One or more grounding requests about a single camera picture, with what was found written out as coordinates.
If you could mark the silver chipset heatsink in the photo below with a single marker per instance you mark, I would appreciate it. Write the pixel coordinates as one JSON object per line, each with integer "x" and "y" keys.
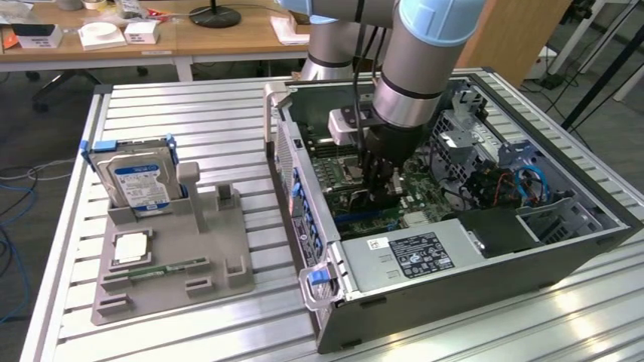
{"x": 416, "y": 219}

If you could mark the open black PC case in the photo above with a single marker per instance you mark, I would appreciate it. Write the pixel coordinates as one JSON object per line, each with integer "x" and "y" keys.
{"x": 452, "y": 294}

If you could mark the CPU socket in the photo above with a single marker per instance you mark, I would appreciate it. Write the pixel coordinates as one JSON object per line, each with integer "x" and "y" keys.
{"x": 352, "y": 171}

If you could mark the black slanted pole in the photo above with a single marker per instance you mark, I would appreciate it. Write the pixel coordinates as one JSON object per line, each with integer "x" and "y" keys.
{"x": 604, "y": 77}

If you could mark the graphics card with metal bracket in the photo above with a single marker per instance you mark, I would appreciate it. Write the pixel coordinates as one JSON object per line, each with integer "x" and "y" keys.
{"x": 359, "y": 200}

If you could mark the green motherboard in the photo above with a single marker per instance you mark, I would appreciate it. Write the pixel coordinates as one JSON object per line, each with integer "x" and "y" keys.
{"x": 423, "y": 192}

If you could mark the white table frame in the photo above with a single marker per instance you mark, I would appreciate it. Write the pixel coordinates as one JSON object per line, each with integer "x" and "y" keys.
{"x": 579, "y": 34}

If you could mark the orange packet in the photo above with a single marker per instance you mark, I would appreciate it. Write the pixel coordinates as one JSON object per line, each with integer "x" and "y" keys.
{"x": 7, "y": 39}

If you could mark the stack of white papers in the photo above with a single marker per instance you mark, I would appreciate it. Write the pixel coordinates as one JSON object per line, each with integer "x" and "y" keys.
{"x": 290, "y": 35}

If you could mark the grey cup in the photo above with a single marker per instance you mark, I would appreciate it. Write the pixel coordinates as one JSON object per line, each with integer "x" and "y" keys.
{"x": 68, "y": 4}

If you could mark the black round lamp base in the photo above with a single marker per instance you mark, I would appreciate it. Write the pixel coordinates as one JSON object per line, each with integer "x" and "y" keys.
{"x": 214, "y": 19}

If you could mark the black office chair base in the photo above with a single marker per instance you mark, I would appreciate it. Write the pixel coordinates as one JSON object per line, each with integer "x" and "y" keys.
{"x": 60, "y": 81}

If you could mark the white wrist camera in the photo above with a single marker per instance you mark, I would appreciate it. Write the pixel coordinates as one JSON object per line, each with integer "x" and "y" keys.
{"x": 344, "y": 130}

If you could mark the hard disk in blue caddy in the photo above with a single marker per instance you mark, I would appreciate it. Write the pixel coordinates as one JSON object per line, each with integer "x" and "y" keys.
{"x": 138, "y": 186}

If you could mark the grey plastic parts rack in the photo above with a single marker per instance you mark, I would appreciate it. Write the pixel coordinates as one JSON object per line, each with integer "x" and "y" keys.
{"x": 176, "y": 245}

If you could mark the wooden cabinet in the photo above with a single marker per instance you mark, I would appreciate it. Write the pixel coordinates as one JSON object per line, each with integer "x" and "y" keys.
{"x": 528, "y": 37}

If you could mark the white box with black top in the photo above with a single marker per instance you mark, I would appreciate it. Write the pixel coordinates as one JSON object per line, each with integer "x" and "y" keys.
{"x": 38, "y": 39}

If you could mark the small white labelled box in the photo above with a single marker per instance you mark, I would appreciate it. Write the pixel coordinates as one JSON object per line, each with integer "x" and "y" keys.
{"x": 143, "y": 34}

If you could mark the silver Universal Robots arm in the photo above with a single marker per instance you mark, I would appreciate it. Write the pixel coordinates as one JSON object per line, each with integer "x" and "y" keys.
{"x": 418, "y": 68}

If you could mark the grey metal disk bay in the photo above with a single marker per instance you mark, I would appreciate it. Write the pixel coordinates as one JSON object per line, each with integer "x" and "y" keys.
{"x": 563, "y": 222}

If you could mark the perforated metal drive cage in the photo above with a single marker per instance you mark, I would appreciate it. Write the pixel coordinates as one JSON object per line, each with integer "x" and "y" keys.
{"x": 452, "y": 167}

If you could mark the black RAM slot bank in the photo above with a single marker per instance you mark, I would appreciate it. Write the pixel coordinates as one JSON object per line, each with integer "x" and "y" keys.
{"x": 322, "y": 151}

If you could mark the white square dish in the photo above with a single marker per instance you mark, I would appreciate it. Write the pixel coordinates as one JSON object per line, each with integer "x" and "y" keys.
{"x": 103, "y": 35}

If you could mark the silver CPU chip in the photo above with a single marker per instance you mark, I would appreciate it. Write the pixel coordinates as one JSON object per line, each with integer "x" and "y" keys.
{"x": 131, "y": 248}

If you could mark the wooden office desk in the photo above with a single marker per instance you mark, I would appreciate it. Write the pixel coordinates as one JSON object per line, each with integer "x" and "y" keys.
{"x": 66, "y": 53}

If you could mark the grey power supply unit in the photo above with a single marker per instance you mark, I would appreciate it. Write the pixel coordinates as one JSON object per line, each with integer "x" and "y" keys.
{"x": 372, "y": 264}

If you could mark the green RAM stick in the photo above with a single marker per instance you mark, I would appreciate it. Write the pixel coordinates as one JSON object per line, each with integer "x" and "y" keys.
{"x": 154, "y": 272}

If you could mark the clear plastic bag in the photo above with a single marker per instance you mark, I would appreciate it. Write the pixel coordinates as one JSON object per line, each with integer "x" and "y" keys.
{"x": 131, "y": 8}

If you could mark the black power adapter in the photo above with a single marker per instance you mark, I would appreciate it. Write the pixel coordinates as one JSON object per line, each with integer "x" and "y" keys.
{"x": 552, "y": 82}

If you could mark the installed black RAM stick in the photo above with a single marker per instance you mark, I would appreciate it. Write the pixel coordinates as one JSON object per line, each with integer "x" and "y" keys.
{"x": 339, "y": 189}

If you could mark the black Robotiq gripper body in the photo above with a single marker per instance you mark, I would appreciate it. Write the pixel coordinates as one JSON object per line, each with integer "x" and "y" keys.
{"x": 392, "y": 147}

